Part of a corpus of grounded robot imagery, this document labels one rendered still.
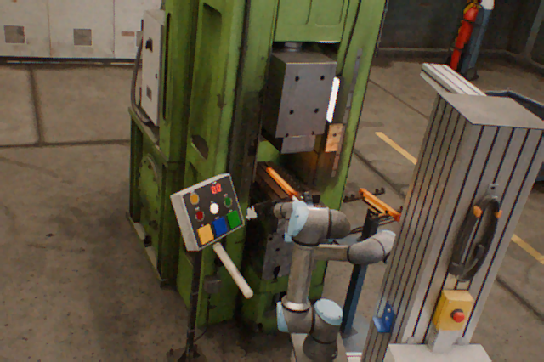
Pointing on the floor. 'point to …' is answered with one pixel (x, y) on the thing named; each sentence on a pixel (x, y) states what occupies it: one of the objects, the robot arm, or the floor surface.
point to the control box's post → (194, 300)
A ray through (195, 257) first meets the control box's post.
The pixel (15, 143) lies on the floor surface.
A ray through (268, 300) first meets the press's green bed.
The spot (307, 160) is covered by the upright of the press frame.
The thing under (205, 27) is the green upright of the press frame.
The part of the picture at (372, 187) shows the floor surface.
